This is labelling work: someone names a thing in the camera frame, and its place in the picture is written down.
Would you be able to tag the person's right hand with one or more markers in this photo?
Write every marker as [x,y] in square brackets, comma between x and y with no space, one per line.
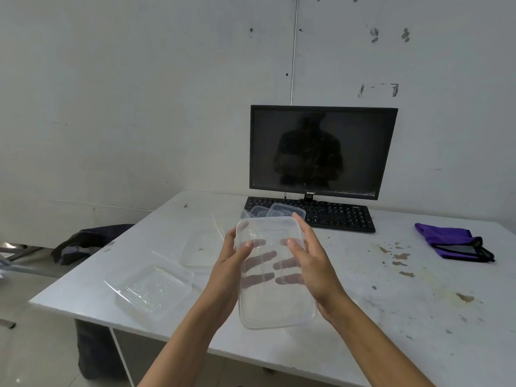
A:
[322,282]

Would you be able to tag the white table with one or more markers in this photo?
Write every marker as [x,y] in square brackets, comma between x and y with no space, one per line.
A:
[403,318]

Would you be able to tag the black keyboard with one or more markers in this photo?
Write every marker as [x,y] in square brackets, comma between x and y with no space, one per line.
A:
[342,217]

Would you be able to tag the black garbage bag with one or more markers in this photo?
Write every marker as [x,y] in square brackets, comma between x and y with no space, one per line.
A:
[88,241]

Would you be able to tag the black computer monitor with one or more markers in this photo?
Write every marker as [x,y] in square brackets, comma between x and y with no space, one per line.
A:
[322,153]

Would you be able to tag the clear plastic container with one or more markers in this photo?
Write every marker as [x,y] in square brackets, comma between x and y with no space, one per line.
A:
[258,211]

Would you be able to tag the person's right forearm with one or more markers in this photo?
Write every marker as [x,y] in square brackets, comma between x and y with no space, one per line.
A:
[371,350]

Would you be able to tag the grey metal folding frame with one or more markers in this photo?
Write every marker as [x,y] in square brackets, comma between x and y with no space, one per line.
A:
[24,250]

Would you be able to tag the person's left forearm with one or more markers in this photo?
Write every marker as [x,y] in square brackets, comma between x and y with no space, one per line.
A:
[181,350]

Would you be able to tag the person's left hand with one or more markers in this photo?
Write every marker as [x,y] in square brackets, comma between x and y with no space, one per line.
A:
[219,282]

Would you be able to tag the purple cleaning cloth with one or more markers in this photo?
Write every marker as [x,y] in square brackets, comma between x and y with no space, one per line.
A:
[481,247]

